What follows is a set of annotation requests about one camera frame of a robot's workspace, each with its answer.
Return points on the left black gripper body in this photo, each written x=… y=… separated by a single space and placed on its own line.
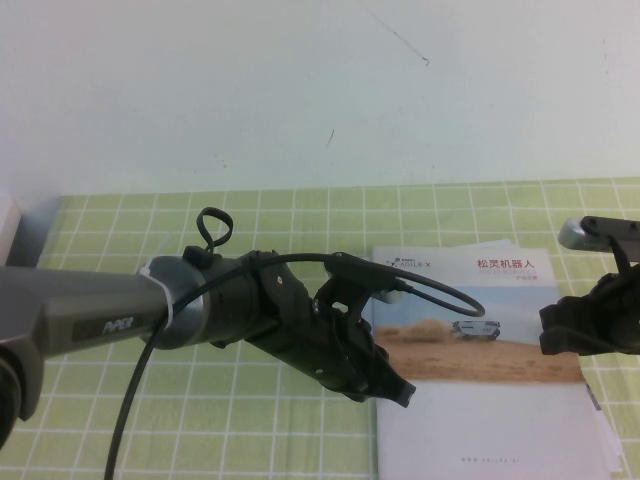
x=300 y=335

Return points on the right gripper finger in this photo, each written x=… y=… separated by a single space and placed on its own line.
x=555 y=314
x=555 y=340

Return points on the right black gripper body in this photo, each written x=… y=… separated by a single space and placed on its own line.
x=605 y=320

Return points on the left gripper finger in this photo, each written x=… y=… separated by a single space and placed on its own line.
x=387 y=367
x=367 y=387

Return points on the AgileX brochure with desert cover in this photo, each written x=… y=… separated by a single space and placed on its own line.
x=475 y=425
x=607 y=430

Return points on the green checked tablecloth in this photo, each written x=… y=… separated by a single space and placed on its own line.
x=250 y=440

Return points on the white zip tie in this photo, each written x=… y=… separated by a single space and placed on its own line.
x=167 y=295

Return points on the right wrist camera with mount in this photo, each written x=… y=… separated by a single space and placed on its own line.
x=600 y=230

